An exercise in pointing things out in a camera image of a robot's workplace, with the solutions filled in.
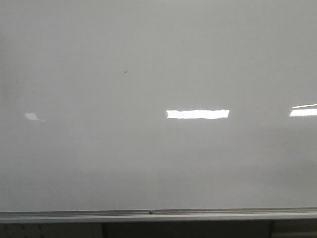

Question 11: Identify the white whiteboard with aluminium frame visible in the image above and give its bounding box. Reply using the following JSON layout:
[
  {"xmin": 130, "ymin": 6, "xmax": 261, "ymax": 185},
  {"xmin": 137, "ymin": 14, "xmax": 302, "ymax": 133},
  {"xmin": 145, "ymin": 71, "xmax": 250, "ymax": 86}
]
[{"xmin": 0, "ymin": 0, "xmax": 317, "ymax": 224}]

